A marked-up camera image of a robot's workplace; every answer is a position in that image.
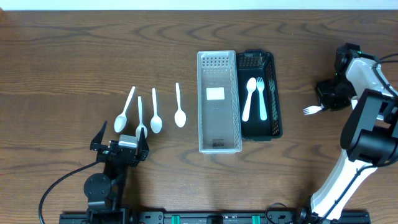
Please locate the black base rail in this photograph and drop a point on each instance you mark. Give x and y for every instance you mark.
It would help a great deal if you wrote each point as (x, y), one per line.
(268, 217)

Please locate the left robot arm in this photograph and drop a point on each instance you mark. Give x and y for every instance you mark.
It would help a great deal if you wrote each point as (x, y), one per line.
(105, 190)

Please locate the clear plastic basket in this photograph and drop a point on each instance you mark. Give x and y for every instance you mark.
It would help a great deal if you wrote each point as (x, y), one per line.
(219, 126)

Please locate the black plastic basket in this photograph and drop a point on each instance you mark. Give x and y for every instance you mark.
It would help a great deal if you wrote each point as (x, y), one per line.
(258, 63)

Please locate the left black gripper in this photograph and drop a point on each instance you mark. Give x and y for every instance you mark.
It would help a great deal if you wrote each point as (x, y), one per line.
(116, 155)

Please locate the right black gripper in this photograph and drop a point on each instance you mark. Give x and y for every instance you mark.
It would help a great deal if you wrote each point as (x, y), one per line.
(328, 102)

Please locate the white plastic spoon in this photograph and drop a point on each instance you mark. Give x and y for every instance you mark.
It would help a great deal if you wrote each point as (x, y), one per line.
(251, 87)
(121, 120)
(140, 118)
(180, 116)
(156, 121)

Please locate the white label in basket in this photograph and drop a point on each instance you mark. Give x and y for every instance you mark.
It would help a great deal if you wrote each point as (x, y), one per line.
(215, 93)

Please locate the white plastic fork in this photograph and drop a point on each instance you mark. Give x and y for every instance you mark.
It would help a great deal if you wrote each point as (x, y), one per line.
(354, 102)
(312, 110)
(262, 105)

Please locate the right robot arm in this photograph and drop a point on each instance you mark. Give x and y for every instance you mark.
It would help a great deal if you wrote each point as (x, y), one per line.
(368, 140)

